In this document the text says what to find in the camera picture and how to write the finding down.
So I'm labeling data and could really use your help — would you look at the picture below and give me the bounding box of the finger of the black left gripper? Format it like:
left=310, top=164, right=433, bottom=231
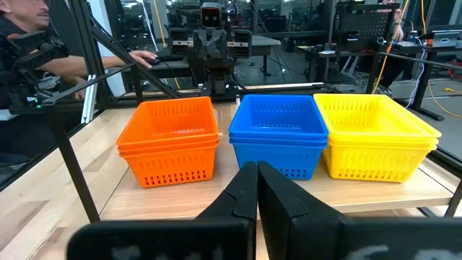
left=193, top=30, right=212, bottom=61
left=210, top=30, right=229, bottom=61

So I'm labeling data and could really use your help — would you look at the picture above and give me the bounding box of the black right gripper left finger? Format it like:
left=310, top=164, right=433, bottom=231
left=66, top=161, right=258, bottom=260

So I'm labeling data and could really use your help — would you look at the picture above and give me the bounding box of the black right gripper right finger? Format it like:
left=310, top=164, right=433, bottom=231
left=257, top=161, right=462, bottom=260

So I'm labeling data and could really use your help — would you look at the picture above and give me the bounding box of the orange plastic basket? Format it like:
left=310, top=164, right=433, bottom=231
left=118, top=139, right=220, bottom=189
left=115, top=96, right=220, bottom=152

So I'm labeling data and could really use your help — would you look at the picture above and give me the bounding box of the yellow plastic basket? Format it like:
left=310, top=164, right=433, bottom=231
left=313, top=92, right=443, bottom=144
left=322, top=136, right=440, bottom=183

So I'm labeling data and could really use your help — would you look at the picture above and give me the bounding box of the blue plastic basket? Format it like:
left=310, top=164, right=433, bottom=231
left=228, top=94, right=329, bottom=142
left=230, top=136, right=328, bottom=181

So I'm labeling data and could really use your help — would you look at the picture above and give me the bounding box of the silver aluminium bar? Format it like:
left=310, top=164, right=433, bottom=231
left=81, top=74, right=97, bottom=124

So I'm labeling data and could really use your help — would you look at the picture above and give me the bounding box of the black pegboard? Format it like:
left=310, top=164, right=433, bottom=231
left=334, top=2, right=401, bottom=51

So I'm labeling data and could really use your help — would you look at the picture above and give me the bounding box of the person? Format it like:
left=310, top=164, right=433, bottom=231
left=373, top=0, right=407, bottom=95
left=0, top=0, right=159, bottom=113

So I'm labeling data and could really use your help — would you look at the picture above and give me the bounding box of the black workbench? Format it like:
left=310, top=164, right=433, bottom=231
left=299, top=43, right=462, bottom=122

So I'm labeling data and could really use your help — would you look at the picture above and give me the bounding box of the grey laptop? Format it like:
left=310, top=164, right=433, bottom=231
left=418, top=30, right=461, bottom=49

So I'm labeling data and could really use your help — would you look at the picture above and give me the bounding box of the yellow cable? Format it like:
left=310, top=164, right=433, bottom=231
left=420, top=0, right=462, bottom=120
left=371, top=0, right=411, bottom=95
left=153, top=0, right=181, bottom=90

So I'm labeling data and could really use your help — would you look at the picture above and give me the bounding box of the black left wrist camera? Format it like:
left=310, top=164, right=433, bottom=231
left=199, top=1, right=224, bottom=30

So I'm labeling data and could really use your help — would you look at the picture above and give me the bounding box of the black aluminium rig frame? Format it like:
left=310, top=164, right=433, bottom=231
left=66, top=0, right=181, bottom=111

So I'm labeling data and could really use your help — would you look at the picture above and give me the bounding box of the white cable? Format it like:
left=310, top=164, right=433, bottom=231
left=404, top=46, right=429, bottom=109

